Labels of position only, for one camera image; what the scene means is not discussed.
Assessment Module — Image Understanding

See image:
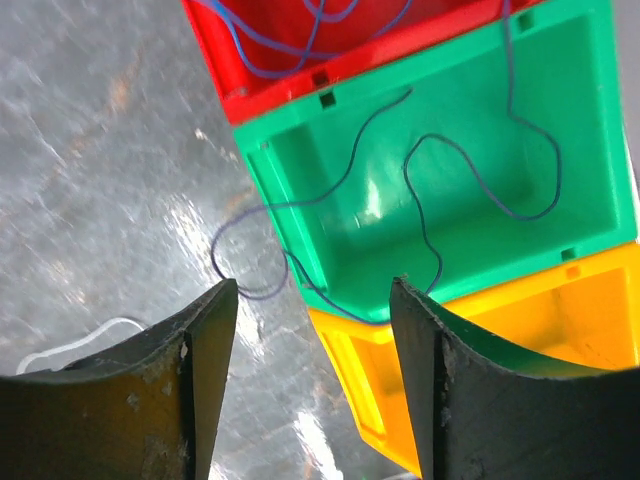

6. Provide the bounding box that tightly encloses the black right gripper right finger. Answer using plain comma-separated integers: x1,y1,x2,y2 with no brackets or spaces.
389,278,639,479

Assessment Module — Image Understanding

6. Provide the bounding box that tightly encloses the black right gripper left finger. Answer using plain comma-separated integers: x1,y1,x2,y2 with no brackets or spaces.
1,280,238,479

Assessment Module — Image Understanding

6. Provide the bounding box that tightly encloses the white cable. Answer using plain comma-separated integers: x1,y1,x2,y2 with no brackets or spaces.
14,317,146,376

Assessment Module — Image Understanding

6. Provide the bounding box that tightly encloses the yellow storage bin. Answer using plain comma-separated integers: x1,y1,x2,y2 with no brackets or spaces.
310,243,639,479

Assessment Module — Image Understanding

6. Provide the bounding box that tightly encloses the black cable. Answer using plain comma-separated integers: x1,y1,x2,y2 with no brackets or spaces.
209,0,564,326

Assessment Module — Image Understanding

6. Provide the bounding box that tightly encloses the green storage bin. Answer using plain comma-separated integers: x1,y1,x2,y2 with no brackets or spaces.
235,1,637,323

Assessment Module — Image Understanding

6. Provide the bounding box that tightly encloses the red storage bin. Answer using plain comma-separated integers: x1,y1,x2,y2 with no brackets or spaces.
182,0,546,126

